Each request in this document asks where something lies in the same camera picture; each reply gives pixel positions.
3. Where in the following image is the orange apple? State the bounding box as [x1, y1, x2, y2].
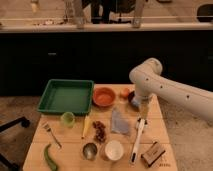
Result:
[120, 88, 130, 98]

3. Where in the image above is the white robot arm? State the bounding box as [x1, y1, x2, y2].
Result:
[129, 58, 213, 124]

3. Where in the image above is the dark brown bowl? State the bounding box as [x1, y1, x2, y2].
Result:
[128, 91, 139, 109]

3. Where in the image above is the red bowl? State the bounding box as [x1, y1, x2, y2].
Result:
[93, 87, 116, 107]

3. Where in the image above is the blue sponge cube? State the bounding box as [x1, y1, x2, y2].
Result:
[131, 99, 140, 108]

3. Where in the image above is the grey blue cloth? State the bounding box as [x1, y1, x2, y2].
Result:
[111, 108, 130, 135]

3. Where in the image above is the bunch of brown grapes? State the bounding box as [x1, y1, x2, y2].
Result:
[93, 121, 106, 143]

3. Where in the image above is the yellow corn cob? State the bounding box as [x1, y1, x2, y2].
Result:
[82, 115, 91, 139]

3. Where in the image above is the black cabinet counter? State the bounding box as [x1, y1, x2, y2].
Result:
[0, 25, 213, 96]

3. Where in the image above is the green plastic tray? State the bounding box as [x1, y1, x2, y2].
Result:
[38, 79, 94, 116]

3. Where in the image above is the small metal cup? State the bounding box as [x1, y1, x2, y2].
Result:
[83, 143, 98, 160]

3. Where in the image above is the green plastic cup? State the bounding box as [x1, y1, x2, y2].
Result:
[60, 112, 75, 128]

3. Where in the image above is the silver metal fork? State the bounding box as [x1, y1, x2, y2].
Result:
[43, 124, 62, 149]

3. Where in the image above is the green chili pepper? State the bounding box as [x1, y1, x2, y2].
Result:
[43, 144, 58, 171]

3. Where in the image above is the black office chair base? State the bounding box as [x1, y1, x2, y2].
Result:
[0, 116, 31, 171]

